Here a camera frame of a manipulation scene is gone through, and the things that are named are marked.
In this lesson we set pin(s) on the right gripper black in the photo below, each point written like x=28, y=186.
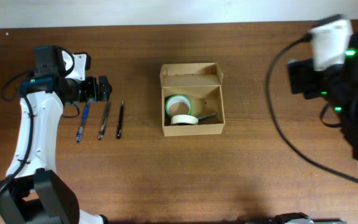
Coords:
x=299, y=79

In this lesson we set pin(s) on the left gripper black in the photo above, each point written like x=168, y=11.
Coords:
x=103, y=88

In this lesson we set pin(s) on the blue ballpoint pen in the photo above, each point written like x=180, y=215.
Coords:
x=83, y=123

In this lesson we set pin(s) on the green tape roll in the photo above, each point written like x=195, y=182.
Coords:
x=177, y=105

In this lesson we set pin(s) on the cream masking tape roll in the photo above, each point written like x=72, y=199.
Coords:
x=184, y=119

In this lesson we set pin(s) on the black and white marker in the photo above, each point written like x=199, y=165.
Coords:
x=208, y=116

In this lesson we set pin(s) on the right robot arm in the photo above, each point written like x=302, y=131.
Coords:
x=347, y=110

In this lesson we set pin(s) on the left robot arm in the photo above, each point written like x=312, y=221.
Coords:
x=32, y=191

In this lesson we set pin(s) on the dark grey pen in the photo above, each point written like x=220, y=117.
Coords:
x=104, y=120

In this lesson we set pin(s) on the black pen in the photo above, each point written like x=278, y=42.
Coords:
x=120, y=121

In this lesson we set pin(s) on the open cardboard box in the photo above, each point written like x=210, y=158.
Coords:
x=202, y=83

